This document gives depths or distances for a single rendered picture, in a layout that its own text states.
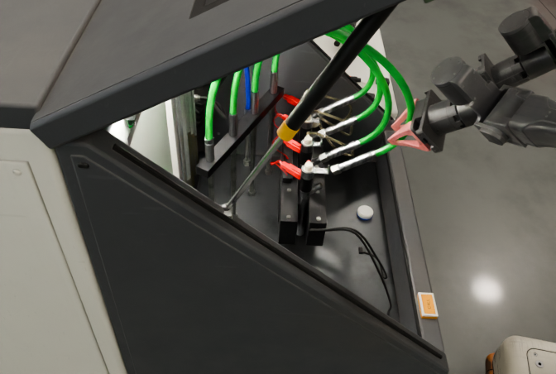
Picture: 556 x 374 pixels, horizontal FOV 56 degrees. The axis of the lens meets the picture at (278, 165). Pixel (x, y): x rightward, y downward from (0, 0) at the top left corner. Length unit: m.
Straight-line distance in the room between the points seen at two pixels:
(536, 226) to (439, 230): 0.47
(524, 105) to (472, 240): 1.73
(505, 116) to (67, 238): 0.65
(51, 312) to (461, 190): 2.17
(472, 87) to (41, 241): 0.66
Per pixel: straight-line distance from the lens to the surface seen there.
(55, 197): 0.68
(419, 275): 1.13
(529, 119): 0.83
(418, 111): 0.97
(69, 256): 0.78
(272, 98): 1.23
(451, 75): 0.87
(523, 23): 1.04
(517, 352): 1.95
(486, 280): 2.43
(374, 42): 1.73
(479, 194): 2.76
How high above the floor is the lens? 1.84
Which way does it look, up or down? 44 degrees down
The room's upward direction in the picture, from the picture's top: 5 degrees clockwise
